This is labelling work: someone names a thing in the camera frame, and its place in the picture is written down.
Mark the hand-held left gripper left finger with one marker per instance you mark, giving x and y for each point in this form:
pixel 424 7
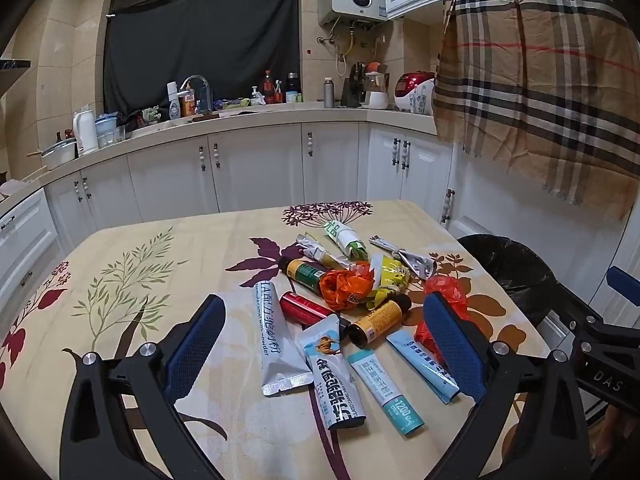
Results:
pixel 192 347

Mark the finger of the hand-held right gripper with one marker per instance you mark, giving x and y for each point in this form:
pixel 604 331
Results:
pixel 575 302
pixel 622 282

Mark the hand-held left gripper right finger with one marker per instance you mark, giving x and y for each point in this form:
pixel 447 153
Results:
pixel 455 347

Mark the light blue sachet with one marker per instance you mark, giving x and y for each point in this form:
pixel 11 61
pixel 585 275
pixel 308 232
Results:
pixel 420 360

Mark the red plastic bag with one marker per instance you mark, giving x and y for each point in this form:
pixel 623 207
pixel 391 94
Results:
pixel 447 287

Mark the trash bin with black bag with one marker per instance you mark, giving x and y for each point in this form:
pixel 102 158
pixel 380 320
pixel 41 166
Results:
pixel 510 270

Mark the silver milk powder sachet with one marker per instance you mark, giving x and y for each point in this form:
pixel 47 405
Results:
pixel 272 340

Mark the brown bottle with yellow label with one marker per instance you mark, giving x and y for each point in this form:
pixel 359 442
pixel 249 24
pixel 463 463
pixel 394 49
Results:
pixel 377 321

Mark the teal and white sachet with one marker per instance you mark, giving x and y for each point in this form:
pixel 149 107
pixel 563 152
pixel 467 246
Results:
pixel 382 387

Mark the grey printed wrapper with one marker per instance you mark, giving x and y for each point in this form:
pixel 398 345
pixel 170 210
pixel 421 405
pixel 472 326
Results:
pixel 412 262

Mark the yellow snack wrapper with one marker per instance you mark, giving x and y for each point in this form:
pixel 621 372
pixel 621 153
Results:
pixel 390 277

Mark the white paper strip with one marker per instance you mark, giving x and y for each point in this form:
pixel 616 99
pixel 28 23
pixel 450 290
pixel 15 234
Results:
pixel 376 265

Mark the red metal can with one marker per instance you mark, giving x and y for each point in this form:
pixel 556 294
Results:
pixel 300 306

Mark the orange plastic bag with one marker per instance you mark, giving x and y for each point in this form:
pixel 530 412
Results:
pixel 342 287

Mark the white sachet with camel print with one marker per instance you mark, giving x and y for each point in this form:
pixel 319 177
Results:
pixel 332 385

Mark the brown bottle with green label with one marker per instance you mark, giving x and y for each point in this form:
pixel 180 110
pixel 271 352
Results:
pixel 306 272

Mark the silver wrapper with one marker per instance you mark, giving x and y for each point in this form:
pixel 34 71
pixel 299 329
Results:
pixel 312 250

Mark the green and white packet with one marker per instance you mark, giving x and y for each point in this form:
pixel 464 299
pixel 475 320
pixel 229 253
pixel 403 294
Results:
pixel 345 237

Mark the floral tablecloth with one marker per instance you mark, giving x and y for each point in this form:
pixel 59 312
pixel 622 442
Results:
pixel 150 300

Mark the white kitchen base cabinets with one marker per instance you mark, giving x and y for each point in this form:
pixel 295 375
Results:
pixel 260 170

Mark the clear container with blue lid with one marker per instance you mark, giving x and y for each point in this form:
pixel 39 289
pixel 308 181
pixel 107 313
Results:
pixel 106 132

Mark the white pot with glass lid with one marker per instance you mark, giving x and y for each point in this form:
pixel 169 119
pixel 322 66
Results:
pixel 59 155

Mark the small green plant figurine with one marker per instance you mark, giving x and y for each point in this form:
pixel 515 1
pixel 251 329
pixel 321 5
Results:
pixel 150 115

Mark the plaid beige cloth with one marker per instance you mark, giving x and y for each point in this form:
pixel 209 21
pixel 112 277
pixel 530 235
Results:
pixel 540 60

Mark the white electric kettle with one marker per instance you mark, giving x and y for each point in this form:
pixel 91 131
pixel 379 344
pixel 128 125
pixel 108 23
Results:
pixel 86 132

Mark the orange dish soap bottle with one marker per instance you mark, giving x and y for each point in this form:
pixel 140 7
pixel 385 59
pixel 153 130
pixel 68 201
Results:
pixel 188 105

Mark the white detergent bottle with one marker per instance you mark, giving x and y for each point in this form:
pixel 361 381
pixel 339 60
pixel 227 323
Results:
pixel 174 105

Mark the green and yellow packet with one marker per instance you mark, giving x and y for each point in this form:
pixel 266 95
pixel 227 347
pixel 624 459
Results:
pixel 235 103

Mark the white pump bottle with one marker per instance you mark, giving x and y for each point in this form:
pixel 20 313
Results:
pixel 257 97

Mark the white blender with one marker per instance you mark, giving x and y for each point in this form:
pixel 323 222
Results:
pixel 375 97

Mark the red rice cooker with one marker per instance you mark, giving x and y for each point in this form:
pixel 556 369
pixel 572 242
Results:
pixel 410 85

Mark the chrome faucet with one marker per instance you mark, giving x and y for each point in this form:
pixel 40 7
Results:
pixel 195 80

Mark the dark bottle with red cap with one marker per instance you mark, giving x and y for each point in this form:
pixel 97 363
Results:
pixel 268 90

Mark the black knife block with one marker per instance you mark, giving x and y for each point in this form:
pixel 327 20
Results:
pixel 352 90

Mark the dark thermos bottle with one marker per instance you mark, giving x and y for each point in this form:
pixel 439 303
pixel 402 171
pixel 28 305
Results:
pixel 292 85

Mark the steel bottle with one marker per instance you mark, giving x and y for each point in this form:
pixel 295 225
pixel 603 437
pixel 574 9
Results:
pixel 328 94

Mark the black curtain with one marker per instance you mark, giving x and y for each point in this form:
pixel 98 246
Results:
pixel 200 35

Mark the steel range hood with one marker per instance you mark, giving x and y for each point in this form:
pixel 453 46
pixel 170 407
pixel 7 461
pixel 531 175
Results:
pixel 12 67

